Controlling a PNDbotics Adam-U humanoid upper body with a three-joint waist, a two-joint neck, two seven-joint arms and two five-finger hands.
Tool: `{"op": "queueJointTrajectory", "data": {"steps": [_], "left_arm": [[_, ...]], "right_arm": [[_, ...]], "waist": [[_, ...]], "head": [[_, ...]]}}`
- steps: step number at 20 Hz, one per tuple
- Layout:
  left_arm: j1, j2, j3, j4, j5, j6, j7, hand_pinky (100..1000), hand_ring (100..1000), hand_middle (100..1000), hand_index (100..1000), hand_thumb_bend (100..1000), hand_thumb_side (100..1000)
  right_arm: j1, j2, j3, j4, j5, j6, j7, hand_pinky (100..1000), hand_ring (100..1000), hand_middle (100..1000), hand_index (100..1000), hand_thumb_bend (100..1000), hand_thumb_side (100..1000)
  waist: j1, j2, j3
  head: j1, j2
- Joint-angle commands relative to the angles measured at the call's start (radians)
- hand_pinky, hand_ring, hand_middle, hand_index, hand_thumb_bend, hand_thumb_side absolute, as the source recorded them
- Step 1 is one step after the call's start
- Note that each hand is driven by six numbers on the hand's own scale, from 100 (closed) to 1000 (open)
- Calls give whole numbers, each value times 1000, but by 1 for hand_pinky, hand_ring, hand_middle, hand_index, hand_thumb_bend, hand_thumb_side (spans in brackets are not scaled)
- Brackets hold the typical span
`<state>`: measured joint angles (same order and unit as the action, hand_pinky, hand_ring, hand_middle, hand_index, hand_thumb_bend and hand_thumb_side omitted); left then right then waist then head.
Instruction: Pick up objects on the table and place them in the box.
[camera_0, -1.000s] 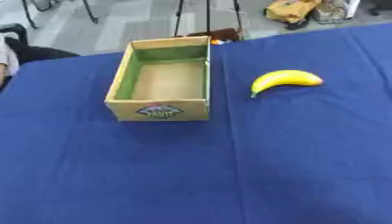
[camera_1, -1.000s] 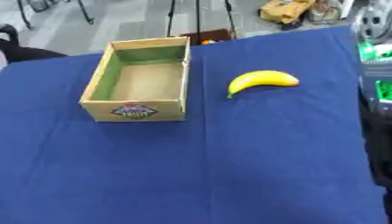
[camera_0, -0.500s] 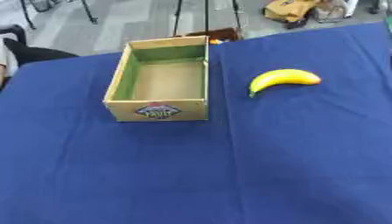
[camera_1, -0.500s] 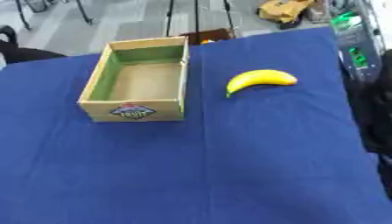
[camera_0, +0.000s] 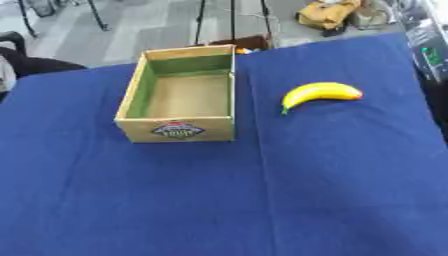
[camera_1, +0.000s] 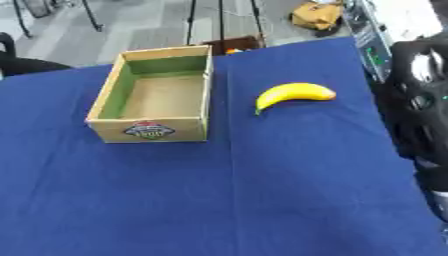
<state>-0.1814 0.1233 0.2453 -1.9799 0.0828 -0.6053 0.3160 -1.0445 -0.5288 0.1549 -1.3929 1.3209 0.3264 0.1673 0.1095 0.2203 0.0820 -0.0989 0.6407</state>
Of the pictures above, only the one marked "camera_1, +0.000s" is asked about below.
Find brown cardboard box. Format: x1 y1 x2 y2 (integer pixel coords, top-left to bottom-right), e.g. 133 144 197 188
199 34 268 56

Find black chair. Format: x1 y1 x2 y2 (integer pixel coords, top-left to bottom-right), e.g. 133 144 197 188
0 32 76 80

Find tan cardboard box green inside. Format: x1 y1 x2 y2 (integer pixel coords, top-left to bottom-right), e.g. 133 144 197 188
84 44 216 144

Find yellow toy banana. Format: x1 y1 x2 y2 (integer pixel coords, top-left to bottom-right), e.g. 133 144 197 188
253 82 338 116

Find black tripod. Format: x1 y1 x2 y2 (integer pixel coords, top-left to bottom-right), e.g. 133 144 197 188
183 0 268 47

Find black stand legs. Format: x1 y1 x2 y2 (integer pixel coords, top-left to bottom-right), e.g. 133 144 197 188
10 0 105 38

